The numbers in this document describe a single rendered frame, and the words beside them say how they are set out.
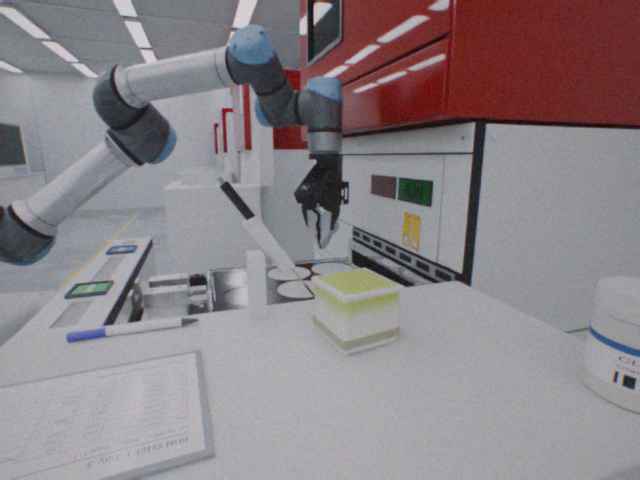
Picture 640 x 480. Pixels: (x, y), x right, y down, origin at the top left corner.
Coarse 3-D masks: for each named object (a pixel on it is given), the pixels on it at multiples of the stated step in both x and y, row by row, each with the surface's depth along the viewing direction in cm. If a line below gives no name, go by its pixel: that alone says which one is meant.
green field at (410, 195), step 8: (400, 184) 75; (408, 184) 72; (416, 184) 70; (424, 184) 67; (400, 192) 75; (408, 192) 73; (416, 192) 70; (424, 192) 67; (408, 200) 73; (416, 200) 70; (424, 200) 68
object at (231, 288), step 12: (300, 264) 91; (312, 264) 91; (348, 264) 91; (216, 276) 82; (228, 276) 82; (240, 276) 82; (312, 276) 82; (216, 288) 75; (228, 288) 75; (240, 288) 75; (276, 288) 75; (216, 300) 68; (228, 300) 69; (240, 300) 69; (276, 300) 68; (288, 300) 68; (300, 300) 68
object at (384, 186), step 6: (372, 180) 87; (378, 180) 84; (384, 180) 82; (390, 180) 79; (372, 186) 87; (378, 186) 85; (384, 186) 82; (390, 186) 79; (372, 192) 88; (378, 192) 85; (384, 192) 82; (390, 192) 79
